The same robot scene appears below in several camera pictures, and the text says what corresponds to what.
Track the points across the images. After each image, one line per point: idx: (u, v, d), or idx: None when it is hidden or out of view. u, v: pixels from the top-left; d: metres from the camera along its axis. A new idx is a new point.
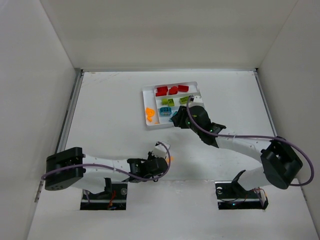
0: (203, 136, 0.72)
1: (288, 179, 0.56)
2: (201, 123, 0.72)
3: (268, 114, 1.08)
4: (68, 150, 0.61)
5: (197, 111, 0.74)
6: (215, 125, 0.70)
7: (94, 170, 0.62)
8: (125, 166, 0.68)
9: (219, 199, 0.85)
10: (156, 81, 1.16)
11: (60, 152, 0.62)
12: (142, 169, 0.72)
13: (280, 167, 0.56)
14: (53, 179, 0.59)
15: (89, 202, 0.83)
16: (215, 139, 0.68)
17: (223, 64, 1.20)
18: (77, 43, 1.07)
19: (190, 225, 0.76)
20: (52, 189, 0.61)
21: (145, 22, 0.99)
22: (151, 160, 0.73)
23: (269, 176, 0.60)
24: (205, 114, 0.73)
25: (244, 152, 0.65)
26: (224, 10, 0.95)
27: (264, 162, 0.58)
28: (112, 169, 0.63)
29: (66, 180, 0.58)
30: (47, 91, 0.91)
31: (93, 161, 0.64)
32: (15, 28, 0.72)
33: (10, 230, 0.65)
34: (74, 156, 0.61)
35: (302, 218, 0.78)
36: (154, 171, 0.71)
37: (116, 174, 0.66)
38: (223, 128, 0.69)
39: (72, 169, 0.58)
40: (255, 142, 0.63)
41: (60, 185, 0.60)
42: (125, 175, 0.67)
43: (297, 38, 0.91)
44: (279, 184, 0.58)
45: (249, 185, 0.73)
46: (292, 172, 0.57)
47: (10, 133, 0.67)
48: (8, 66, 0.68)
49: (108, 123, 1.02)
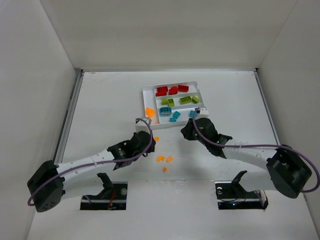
0: (210, 148, 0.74)
1: (297, 188, 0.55)
2: (208, 135, 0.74)
3: (268, 114, 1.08)
4: (40, 168, 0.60)
5: (203, 123, 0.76)
6: (222, 136, 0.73)
7: (74, 174, 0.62)
8: (107, 156, 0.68)
9: (219, 199, 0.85)
10: (156, 81, 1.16)
11: (34, 173, 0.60)
12: (127, 150, 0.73)
13: (288, 176, 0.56)
14: (38, 200, 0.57)
15: (90, 202, 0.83)
16: (222, 150, 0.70)
17: (223, 64, 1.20)
18: (77, 43, 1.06)
19: (191, 225, 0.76)
20: (44, 208, 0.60)
21: (145, 22, 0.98)
22: (132, 139, 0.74)
23: (278, 185, 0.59)
24: (212, 125, 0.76)
25: (250, 161, 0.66)
26: (224, 10, 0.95)
27: (271, 171, 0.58)
28: (92, 164, 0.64)
29: (50, 195, 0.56)
30: (47, 91, 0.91)
31: (69, 166, 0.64)
32: (15, 28, 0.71)
33: (10, 231, 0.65)
34: (48, 170, 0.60)
35: (301, 218, 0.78)
36: (140, 146, 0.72)
37: (101, 167, 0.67)
38: (229, 138, 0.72)
39: (52, 183, 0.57)
40: (261, 151, 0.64)
41: (50, 202, 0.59)
42: (111, 164, 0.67)
43: (297, 38, 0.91)
44: (288, 193, 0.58)
45: (250, 185, 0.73)
46: (301, 181, 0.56)
47: (11, 133, 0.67)
48: (9, 67, 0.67)
49: (108, 123, 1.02)
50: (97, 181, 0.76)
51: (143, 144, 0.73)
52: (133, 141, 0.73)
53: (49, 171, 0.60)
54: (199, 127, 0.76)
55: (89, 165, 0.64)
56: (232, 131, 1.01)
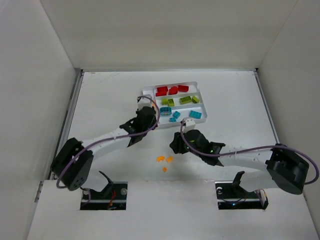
0: (207, 159, 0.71)
1: (299, 185, 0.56)
2: (200, 147, 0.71)
3: (268, 114, 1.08)
4: (65, 146, 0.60)
5: (192, 136, 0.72)
6: (214, 144, 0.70)
7: (99, 147, 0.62)
8: (121, 131, 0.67)
9: (219, 199, 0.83)
10: (157, 81, 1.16)
11: (58, 154, 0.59)
12: (136, 126, 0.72)
13: (289, 174, 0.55)
14: (69, 176, 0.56)
15: (88, 202, 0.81)
16: (218, 159, 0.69)
17: (223, 64, 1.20)
18: (78, 43, 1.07)
19: (190, 225, 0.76)
20: (75, 186, 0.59)
21: (145, 22, 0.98)
22: (138, 115, 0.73)
23: (280, 185, 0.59)
24: (202, 136, 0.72)
25: (247, 164, 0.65)
26: (224, 10, 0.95)
27: (272, 173, 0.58)
28: (112, 138, 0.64)
29: (83, 167, 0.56)
30: (47, 91, 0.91)
31: (91, 140, 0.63)
32: (15, 28, 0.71)
33: (10, 231, 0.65)
34: (74, 147, 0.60)
35: (302, 219, 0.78)
36: (147, 120, 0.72)
37: (118, 142, 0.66)
38: (222, 144, 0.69)
39: (81, 156, 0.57)
40: (257, 154, 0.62)
41: (80, 179, 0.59)
42: (127, 138, 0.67)
43: (297, 38, 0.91)
44: (293, 190, 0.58)
45: (250, 185, 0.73)
46: (302, 176, 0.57)
47: (10, 133, 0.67)
48: (9, 67, 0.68)
49: (108, 122, 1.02)
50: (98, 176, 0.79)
51: (149, 118, 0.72)
52: (140, 117, 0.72)
53: (73, 150, 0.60)
54: (190, 140, 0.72)
55: (109, 139, 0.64)
56: (232, 131, 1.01)
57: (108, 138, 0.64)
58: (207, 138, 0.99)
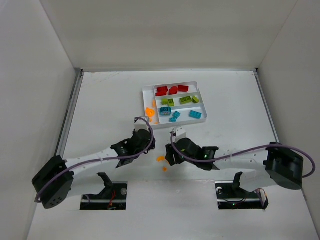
0: (201, 165, 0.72)
1: (298, 180, 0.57)
2: (193, 154, 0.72)
3: (268, 114, 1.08)
4: (49, 163, 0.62)
5: (182, 144, 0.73)
6: (207, 149, 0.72)
7: (82, 169, 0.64)
8: (111, 153, 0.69)
9: (219, 199, 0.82)
10: (157, 81, 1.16)
11: (41, 170, 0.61)
12: (128, 148, 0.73)
13: (287, 172, 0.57)
14: (47, 195, 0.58)
15: (89, 202, 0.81)
16: (214, 164, 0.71)
17: (223, 64, 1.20)
18: (77, 43, 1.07)
19: (190, 225, 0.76)
20: (51, 204, 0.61)
21: (145, 22, 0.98)
22: (133, 137, 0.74)
23: (280, 183, 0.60)
24: (192, 144, 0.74)
25: (243, 166, 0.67)
26: (224, 10, 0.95)
27: (271, 173, 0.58)
28: (99, 160, 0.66)
29: (61, 189, 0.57)
30: (47, 91, 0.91)
31: (78, 160, 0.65)
32: (15, 28, 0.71)
33: (10, 231, 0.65)
34: (56, 165, 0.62)
35: (302, 218, 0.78)
36: (141, 144, 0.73)
37: (106, 163, 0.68)
38: (215, 148, 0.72)
39: (61, 177, 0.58)
40: (253, 155, 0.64)
41: (58, 197, 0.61)
42: (115, 160, 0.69)
43: (297, 38, 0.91)
44: (292, 186, 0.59)
45: (250, 185, 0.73)
46: (299, 171, 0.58)
47: (11, 133, 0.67)
48: (8, 66, 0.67)
49: (108, 122, 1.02)
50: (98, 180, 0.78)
51: (144, 142, 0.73)
52: (134, 139, 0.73)
53: (56, 168, 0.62)
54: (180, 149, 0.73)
55: (96, 161, 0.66)
56: (232, 131, 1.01)
57: (95, 159, 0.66)
58: (207, 138, 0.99)
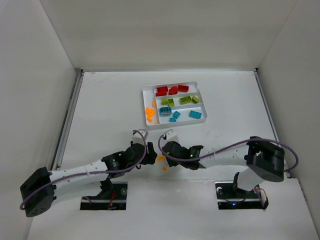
0: (188, 164, 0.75)
1: (280, 172, 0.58)
2: (179, 155, 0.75)
3: (268, 114, 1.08)
4: (34, 173, 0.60)
5: (168, 147, 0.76)
6: (193, 149, 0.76)
7: (66, 182, 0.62)
8: (100, 166, 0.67)
9: (219, 199, 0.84)
10: (157, 81, 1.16)
11: (28, 179, 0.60)
12: (121, 162, 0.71)
13: (269, 165, 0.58)
14: (29, 207, 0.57)
15: (91, 202, 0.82)
16: (200, 162, 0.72)
17: (223, 64, 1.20)
18: (78, 43, 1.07)
19: (190, 225, 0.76)
20: (35, 213, 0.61)
21: (144, 22, 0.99)
22: (126, 150, 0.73)
23: (262, 176, 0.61)
24: (177, 146, 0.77)
25: (227, 163, 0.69)
26: (224, 10, 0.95)
27: (253, 167, 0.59)
28: (85, 174, 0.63)
29: (41, 201, 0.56)
30: (47, 91, 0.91)
31: (63, 173, 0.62)
32: (15, 29, 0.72)
33: (10, 231, 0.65)
34: (42, 177, 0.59)
35: (302, 218, 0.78)
36: (134, 158, 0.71)
37: (94, 177, 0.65)
38: (200, 148, 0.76)
39: (43, 190, 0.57)
40: (235, 151, 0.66)
41: (40, 208, 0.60)
42: (104, 174, 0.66)
43: (297, 38, 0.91)
44: (274, 179, 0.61)
45: (250, 186, 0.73)
46: (280, 164, 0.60)
47: (11, 133, 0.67)
48: (8, 67, 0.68)
49: (108, 123, 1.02)
50: (95, 183, 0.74)
51: (137, 156, 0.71)
52: (128, 153, 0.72)
53: (42, 178, 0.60)
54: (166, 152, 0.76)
55: (81, 175, 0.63)
56: (232, 131, 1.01)
57: (80, 173, 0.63)
58: (207, 138, 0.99)
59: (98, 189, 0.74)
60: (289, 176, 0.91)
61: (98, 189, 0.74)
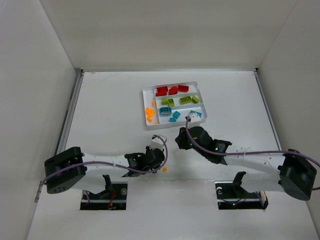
0: (210, 157, 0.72)
1: (308, 190, 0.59)
2: (204, 143, 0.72)
3: (268, 114, 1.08)
4: (67, 151, 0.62)
5: (197, 132, 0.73)
6: (218, 142, 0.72)
7: (95, 168, 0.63)
8: (124, 161, 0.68)
9: (219, 199, 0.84)
10: (157, 81, 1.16)
11: (58, 154, 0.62)
12: (139, 163, 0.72)
13: (300, 181, 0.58)
14: (55, 182, 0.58)
15: (89, 202, 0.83)
16: (224, 157, 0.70)
17: (223, 64, 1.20)
18: (77, 43, 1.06)
19: (190, 225, 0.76)
20: (55, 191, 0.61)
21: (144, 22, 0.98)
22: (147, 152, 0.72)
23: (288, 189, 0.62)
24: (205, 134, 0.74)
25: (255, 167, 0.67)
26: (224, 10, 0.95)
27: (284, 178, 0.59)
28: (111, 164, 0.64)
29: (68, 179, 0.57)
30: (47, 91, 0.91)
31: (93, 158, 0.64)
32: (15, 29, 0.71)
33: (10, 231, 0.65)
34: (73, 156, 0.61)
35: (302, 219, 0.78)
36: (153, 162, 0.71)
37: (117, 170, 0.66)
38: (228, 144, 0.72)
39: (74, 169, 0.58)
40: (268, 158, 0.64)
41: (63, 187, 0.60)
42: (125, 170, 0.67)
43: (297, 38, 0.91)
44: (299, 195, 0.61)
45: (252, 186, 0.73)
46: (310, 182, 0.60)
47: (11, 133, 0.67)
48: (8, 66, 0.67)
49: (108, 123, 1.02)
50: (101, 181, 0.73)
51: (156, 162, 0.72)
52: (147, 155, 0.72)
53: (73, 157, 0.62)
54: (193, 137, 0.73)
55: (108, 165, 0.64)
56: (232, 131, 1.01)
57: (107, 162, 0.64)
58: None
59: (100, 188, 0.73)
60: None
61: (102, 187, 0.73)
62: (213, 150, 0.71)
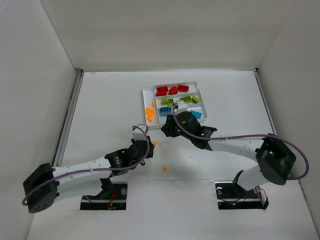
0: (196, 141, 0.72)
1: (284, 175, 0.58)
2: (191, 128, 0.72)
3: (268, 113, 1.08)
4: (37, 169, 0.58)
5: (185, 117, 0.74)
6: (205, 128, 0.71)
7: (69, 179, 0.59)
8: (104, 164, 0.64)
9: (219, 199, 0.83)
10: (157, 81, 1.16)
11: (31, 174, 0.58)
12: (124, 159, 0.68)
13: (276, 164, 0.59)
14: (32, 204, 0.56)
15: (90, 202, 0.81)
16: (208, 143, 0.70)
17: (223, 64, 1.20)
18: (77, 43, 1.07)
19: (190, 225, 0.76)
20: (38, 210, 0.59)
21: (144, 22, 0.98)
22: (130, 147, 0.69)
23: (266, 173, 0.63)
24: (193, 119, 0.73)
25: (237, 151, 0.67)
26: (224, 10, 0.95)
27: (260, 161, 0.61)
28: (88, 171, 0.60)
29: (43, 198, 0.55)
30: (47, 90, 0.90)
31: (66, 170, 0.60)
32: (15, 29, 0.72)
33: (10, 231, 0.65)
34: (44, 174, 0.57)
35: (302, 219, 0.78)
36: (137, 156, 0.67)
37: (97, 173, 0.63)
38: (214, 130, 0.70)
39: (46, 186, 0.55)
40: (248, 142, 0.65)
41: (43, 205, 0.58)
42: (107, 171, 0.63)
43: (297, 38, 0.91)
44: (276, 179, 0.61)
45: (248, 184, 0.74)
46: (288, 167, 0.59)
47: (11, 133, 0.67)
48: (8, 66, 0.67)
49: (108, 123, 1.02)
50: (96, 182, 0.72)
51: (141, 155, 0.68)
52: (131, 149, 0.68)
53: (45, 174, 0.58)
54: (181, 121, 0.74)
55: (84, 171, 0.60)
56: (232, 132, 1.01)
57: (84, 169, 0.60)
58: None
59: (99, 188, 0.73)
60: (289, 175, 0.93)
61: (99, 188, 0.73)
62: (200, 135, 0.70)
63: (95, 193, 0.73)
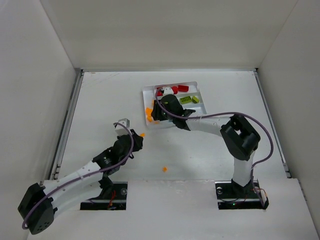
0: (176, 121, 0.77)
1: (245, 150, 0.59)
2: (173, 109, 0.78)
3: (268, 114, 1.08)
4: (26, 193, 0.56)
5: (167, 99, 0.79)
6: (186, 110, 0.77)
7: (62, 191, 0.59)
8: (93, 167, 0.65)
9: (219, 199, 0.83)
10: (157, 81, 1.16)
11: (22, 199, 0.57)
12: (112, 157, 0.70)
13: (238, 139, 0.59)
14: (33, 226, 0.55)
15: (92, 202, 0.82)
16: (186, 122, 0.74)
17: (223, 64, 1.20)
18: (78, 43, 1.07)
19: (190, 225, 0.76)
20: (41, 228, 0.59)
21: (144, 22, 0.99)
22: (115, 144, 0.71)
23: (230, 149, 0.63)
24: (176, 101, 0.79)
25: (210, 130, 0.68)
26: (224, 10, 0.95)
27: (224, 135, 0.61)
28: (79, 178, 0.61)
29: (41, 218, 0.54)
30: (47, 90, 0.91)
31: (56, 184, 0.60)
32: (15, 29, 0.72)
33: (10, 231, 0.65)
34: (35, 195, 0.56)
35: (303, 219, 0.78)
36: (124, 150, 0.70)
37: (89, 179, 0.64)
38: (193, 111, 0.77)
39: (40, 206, 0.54)
40: (217, 119, 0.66)
41: (44, 223, 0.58)
42: (98, 174, 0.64)
43: (297, 38, 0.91)
44: (239, 156, 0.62)
45: (238, 173, 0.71)
46: (250, 144, 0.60)
47: (11, 133, 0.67)
48: (8, 66, 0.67)
49: (108, 122, 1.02)
50: (94, 184, 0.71)
51: (127, 148, 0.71)
52: (116, 146, 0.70)
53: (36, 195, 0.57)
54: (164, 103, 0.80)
55: (76, 180, 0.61)
56: None
57: (74, 178, 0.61)
58: (207, 138, 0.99)
59: (98, 189, 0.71)
60: (289, 176, 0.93)
61: (98, 189, 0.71)
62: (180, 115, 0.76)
63: (96, 195, 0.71)
